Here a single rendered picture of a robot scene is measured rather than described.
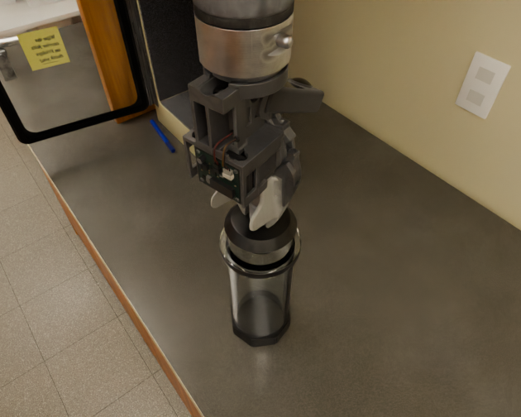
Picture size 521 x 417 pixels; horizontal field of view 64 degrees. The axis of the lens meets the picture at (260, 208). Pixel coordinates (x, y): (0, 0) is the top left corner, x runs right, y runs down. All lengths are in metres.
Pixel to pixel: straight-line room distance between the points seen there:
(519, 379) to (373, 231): 0.34
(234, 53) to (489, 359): 0.64
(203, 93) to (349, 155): 0.73
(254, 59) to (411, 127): 0.78
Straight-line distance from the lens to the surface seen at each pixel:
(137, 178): 0.99
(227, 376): 0.71
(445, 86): 0.98
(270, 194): 0.44
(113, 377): 1.79
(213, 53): 0.33
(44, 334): 1.97
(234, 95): 0.34
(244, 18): 0.31
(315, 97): 0.46
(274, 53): 0.33
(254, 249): 0.50
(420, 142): 1.07
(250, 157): 0.36
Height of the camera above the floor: 1.60
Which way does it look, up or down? 48 degrees down
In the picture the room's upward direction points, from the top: straight up
